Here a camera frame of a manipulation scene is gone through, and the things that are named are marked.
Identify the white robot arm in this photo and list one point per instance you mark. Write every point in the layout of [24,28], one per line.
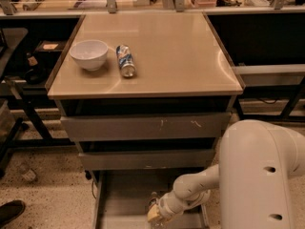
[256,159]

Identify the grey drawer cabinet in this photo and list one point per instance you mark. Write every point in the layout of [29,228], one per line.
[180,69]

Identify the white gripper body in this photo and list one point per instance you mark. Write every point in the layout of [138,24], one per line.
[166,205]

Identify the grey top drawer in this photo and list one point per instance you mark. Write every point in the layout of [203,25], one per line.
[145,127]

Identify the grey middle drawer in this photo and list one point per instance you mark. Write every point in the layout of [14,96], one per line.
[146,159]

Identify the white ceramic bowl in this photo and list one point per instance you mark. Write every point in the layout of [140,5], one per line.
[89,55]

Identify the dark shoe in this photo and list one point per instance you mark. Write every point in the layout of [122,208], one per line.
[10,211]

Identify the blue soda can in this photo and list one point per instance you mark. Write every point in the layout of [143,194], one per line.
[125,61]

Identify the clear plastic water bottle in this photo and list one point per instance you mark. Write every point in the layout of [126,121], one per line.
[156,199]

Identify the plastic bottle on floor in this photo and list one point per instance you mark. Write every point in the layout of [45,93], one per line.
[27,172]

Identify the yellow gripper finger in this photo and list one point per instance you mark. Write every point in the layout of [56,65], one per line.
[154,214]

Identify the grey open bottom drawer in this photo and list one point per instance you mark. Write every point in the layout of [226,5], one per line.
[123,197]

